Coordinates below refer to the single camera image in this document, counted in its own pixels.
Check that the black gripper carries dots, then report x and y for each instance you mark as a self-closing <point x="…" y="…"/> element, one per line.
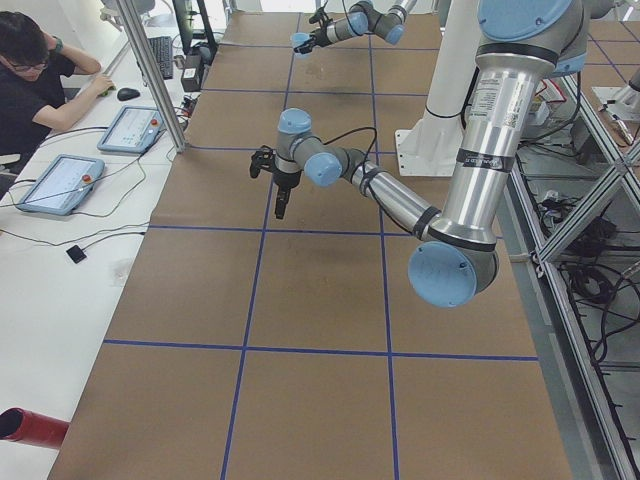
<point x="318" y="38"/>
<point x="286" y="179"/>

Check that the light blue plastic cup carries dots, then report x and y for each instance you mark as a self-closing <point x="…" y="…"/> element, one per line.
<point x="301" y="43"/>

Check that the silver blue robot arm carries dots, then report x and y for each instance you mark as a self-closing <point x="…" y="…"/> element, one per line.
<point x="493" y="56"/>
<point x="359" y="20"/>

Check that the black mini computer box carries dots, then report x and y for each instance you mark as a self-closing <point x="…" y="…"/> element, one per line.
<point x="192" y="73"/>

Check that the black keyboard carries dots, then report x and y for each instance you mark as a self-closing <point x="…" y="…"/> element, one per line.
<point x="162" y="49"/>

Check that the far blue teach pendant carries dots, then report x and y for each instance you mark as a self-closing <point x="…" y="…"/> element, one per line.
<point x="133" y="131"/>

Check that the blue teach pendant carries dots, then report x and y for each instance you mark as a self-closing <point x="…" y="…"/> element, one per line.
<point x="63" y="186"/>
<point x="133" y="131"/>

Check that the black computer mouse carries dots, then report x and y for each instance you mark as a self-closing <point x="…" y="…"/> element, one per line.
<point x="126" y="94"/>

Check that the small black square device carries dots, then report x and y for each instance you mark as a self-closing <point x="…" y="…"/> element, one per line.
<point x="76" y="254"/>

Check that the near blue teach pendant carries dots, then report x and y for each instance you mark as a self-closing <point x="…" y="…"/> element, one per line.
<point x="63" y="186"/>

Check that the person in black shirt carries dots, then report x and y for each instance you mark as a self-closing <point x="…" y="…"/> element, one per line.
<point x="46" y="85"/>

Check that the red cylinder bottle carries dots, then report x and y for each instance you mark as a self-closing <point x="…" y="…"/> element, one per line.
<point x="32" y="428"/>

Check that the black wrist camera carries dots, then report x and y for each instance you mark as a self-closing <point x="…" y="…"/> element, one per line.
<point x="262" y="159"/>

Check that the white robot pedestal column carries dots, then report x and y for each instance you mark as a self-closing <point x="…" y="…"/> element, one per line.
<point x="430" y="148"/>

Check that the aluminium frame post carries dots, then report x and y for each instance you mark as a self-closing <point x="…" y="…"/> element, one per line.
<point x="142" y="51"/>

